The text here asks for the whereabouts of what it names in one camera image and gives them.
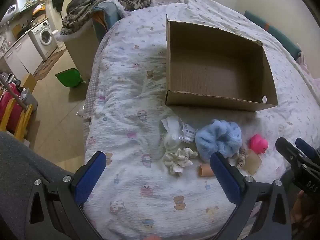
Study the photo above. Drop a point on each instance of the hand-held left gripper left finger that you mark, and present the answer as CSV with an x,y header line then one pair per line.
x,y
90,177

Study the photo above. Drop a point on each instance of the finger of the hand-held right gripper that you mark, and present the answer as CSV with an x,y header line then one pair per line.
x,y
291,152
306,148

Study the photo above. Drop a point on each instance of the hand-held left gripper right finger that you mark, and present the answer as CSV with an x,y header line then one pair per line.
x,y
225,180

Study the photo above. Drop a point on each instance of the small peach tube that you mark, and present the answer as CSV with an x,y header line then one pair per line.
x,y
206,170

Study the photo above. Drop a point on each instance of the pink rubber duck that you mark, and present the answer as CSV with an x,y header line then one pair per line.
x,y
259,143

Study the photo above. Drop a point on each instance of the blue fluffy scrunchie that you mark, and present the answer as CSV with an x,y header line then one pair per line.
x,y
217,140

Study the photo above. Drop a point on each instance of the cream scrunchie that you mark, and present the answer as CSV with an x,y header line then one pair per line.
x,y
178,161

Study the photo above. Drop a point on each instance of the white socks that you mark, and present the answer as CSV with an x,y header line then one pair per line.
x,y
175,132

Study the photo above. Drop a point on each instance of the brown cardboard box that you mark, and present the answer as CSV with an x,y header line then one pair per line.
x,y
215,62

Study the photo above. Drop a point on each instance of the brown cardboard tag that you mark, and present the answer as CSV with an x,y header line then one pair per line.
x,y
253,163

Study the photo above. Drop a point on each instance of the white printed bed blanket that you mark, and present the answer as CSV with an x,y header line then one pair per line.
x,y
130,120

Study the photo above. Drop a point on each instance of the yellow wooden stand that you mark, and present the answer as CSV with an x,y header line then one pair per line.
x,y
23,121

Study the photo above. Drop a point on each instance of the grey checked bed sheet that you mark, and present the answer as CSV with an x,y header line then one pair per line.
x,y
93,85

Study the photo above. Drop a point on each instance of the grey bin with bottle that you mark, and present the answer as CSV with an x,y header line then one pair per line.
x,y
30,100

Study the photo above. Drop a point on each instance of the red suitcase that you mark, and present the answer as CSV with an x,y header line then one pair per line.
x,y
7,107

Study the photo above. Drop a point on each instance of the small floor cardboard box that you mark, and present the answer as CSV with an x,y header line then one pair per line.
x,y
29,81

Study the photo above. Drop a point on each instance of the patterned floor rug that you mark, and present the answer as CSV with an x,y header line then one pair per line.
x,y
50,63

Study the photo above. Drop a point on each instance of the teal pillow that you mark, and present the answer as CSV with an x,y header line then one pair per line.
x,y
272,30

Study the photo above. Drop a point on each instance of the beige laundry bin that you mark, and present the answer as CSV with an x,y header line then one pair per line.
x,y
80,52

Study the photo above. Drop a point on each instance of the white kitchen cabinets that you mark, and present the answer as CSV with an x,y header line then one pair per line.
x,y
22,55

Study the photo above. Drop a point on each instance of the white washing machine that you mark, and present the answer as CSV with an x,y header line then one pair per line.
x,y
43,36

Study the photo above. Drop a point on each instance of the black hanging garment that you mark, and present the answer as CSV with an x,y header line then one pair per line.
x,y
58,1

